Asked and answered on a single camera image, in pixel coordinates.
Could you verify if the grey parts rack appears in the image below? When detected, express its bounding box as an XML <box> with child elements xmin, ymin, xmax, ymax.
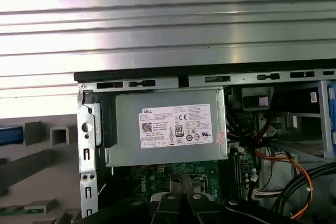
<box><xmin>0</xmin><ymin>113</ymin><xmax>82</xmax><ymax>224</ymax></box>

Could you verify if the black cable bundle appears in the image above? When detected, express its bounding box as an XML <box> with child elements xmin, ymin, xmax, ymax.
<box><xmin>275</xmin><ymin>166</ymin><xmax>336</xmax><ymax>224</ymax></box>

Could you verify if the black PC case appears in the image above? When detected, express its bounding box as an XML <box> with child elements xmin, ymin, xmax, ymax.
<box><xmin>73</xmin><ymin>62</ymin><xmax>336</xmax><ymax>224</ymax></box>

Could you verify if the green RAM stick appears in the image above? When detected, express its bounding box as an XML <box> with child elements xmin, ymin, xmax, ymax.
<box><xmin>0</xmin><ymin>207</ymin><xmax>44</xmax><ymax>216</ymax></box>

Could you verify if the green motherboard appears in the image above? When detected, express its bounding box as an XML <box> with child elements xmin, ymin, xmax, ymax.
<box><xmin>112</xmin><ymin>153</ymin><xmax>262</xmax><ymax>210</ymax></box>

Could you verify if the CPU socket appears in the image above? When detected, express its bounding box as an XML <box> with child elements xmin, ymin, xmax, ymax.
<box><xmin>167</xmin><ymin>173</ymin><xmax>208</xmax><ymax>196</ymax></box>

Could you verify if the blue drive latch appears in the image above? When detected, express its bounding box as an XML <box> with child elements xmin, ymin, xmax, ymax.
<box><xmin>327</xmin><ymin>81</ymin><xmax>336</xmax><ymax>154</ymax></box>

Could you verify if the orange wire bundle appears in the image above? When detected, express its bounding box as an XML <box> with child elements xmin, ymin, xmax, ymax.
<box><xmin>253</xmin><ymin>147</ymin><xmax>316</xmax><ymax>221</ymax></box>

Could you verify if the grey power supply unit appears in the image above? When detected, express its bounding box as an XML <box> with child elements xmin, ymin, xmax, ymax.
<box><xmin>104</xmin><ymin>85</ymin><xmax>229</xmax><ymax>168</ymax></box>

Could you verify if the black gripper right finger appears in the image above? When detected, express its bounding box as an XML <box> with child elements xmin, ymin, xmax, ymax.
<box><xmin>183</xmin><ymin>175</ymin><xmax>293</xmax><ymax>224</ymax></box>

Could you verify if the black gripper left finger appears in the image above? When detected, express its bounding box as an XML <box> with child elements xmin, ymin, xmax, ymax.
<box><xmin>76</xmin><ymin>175</ymin><xmax>190</xmax><ymax>224</ymax></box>

